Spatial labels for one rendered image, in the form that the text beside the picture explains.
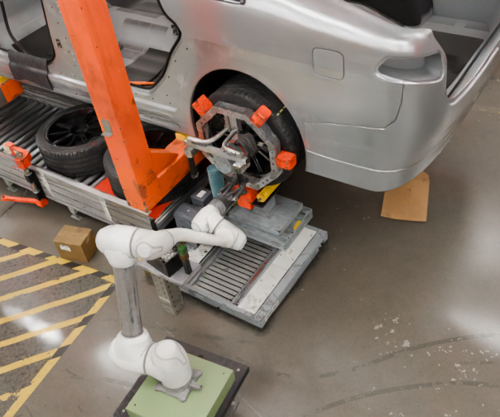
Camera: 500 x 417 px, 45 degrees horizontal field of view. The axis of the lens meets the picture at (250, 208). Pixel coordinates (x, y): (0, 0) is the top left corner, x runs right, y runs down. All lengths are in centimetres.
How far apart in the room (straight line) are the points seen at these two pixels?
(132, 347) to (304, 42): 164
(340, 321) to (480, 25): 224
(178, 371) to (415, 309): 153
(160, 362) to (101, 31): 161
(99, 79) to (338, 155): 130
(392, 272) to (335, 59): 153
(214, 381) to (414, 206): 200
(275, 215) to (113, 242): 156
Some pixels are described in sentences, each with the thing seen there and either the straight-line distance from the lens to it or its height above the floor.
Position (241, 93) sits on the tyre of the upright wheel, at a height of 118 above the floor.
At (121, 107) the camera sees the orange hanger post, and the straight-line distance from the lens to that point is 331.
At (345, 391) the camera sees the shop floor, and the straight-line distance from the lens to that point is 339.
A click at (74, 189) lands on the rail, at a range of 440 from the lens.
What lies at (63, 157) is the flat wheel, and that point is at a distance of 451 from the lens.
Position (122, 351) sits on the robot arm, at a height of 63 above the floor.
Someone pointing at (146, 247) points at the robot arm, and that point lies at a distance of 254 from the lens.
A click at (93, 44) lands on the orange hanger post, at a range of 311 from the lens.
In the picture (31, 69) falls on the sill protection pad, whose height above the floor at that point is 92.
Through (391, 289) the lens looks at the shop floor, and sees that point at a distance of 380.
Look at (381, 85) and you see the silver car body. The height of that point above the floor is 141.
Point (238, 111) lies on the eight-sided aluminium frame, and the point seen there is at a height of 112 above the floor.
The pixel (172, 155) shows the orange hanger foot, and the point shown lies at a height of 71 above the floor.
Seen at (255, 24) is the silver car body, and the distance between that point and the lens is 309.
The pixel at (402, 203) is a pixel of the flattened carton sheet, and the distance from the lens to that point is 432.
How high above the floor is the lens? 293
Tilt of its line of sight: 42 degrees down
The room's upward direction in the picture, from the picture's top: 9 degrees counter-clockwise
